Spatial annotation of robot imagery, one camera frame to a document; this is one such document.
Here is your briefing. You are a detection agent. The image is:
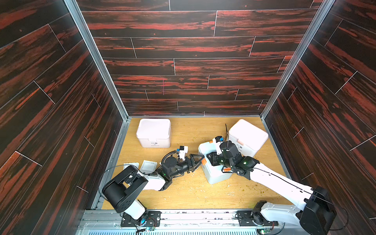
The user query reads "aluminium frame rail right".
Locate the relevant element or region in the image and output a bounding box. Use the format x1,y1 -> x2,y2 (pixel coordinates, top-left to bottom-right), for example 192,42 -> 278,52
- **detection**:
260,0 -> 335,122

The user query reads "aluminium frame rail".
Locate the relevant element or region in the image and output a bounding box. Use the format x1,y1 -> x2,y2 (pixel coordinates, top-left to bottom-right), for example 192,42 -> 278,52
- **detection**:
260,0 -> 335,122
64,0 -> 129,121

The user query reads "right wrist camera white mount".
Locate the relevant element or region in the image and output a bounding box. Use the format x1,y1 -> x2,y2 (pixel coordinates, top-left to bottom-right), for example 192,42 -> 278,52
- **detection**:
212,136 -> 224,155

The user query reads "white orange handled box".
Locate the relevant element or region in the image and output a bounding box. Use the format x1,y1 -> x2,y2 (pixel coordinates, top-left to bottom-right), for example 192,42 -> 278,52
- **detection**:
198,142 -> 232,185

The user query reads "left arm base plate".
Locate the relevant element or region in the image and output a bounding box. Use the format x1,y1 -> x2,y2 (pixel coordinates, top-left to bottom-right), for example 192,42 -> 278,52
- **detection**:
120,210 -> 162,230

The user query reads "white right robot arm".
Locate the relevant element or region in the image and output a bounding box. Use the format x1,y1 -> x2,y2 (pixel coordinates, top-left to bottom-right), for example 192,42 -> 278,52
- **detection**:
199,136 -> 337,235

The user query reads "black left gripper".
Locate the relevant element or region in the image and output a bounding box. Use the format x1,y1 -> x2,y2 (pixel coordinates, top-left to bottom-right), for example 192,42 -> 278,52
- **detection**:
167,155 -> 203,180

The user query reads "aluminium frame rail left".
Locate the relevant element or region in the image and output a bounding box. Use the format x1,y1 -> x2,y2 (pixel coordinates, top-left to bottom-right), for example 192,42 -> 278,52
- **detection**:
64,0 -> 129,121

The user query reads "white pink first aid box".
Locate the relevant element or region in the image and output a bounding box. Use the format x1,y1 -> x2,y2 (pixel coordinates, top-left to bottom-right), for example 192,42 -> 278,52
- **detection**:
229,119 -> 268,157

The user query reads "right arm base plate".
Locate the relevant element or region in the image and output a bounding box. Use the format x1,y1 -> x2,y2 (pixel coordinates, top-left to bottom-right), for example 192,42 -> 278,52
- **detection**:
235,210 -> 279,227

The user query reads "pink medicine chest box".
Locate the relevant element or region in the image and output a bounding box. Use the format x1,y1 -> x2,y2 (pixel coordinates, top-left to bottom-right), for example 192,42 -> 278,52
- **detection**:
136,118 -> 171,148

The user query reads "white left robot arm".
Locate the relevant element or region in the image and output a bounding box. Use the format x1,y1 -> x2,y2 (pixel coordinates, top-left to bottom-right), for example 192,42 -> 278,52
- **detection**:
100,146 -> 205,226

